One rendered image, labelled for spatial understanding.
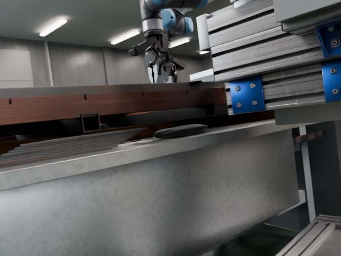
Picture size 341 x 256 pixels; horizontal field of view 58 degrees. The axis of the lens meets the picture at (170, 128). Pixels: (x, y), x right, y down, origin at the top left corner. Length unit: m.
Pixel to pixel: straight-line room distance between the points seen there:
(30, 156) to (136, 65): 10.84
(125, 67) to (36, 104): 10.32
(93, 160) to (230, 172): 0.61
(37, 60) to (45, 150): 8.86
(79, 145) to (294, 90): 0.50
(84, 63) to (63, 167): 9.63
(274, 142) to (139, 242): 0.70
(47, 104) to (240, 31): 0.50
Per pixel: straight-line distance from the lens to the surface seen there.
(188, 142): 0.75
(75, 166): 0.61
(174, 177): 0.93
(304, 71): 0.75
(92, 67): 10.30
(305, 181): 1.71
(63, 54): 9.90
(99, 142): 0.71
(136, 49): 1.12
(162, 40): 1.20
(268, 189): 1.29
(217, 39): 0.81
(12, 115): 0.79
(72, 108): 0.82
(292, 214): 1.98
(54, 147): 0.67
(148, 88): 0.99
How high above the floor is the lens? 0.73
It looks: 2 degrees down
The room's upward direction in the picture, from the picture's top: 7 degrees counter-clockwise
